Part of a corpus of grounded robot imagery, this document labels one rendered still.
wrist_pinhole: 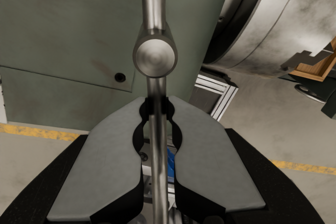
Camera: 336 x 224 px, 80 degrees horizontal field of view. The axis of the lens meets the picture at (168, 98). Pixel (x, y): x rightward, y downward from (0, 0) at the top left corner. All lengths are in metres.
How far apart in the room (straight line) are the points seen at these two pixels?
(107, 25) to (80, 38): 0.03
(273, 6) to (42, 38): 0.27
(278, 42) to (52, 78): 0.30
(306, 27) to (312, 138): 2.25
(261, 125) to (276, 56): 1.81
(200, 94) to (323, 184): 2.17
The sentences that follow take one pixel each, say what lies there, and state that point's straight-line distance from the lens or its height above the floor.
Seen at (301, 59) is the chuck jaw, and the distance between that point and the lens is 0.38.
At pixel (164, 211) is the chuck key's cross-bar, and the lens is 0.17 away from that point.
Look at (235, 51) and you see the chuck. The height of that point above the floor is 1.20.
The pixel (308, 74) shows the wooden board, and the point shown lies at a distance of 0.81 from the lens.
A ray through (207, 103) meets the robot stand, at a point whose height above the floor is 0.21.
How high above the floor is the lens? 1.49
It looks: 60 degrees down
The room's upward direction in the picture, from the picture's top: 174 degrees clockwise
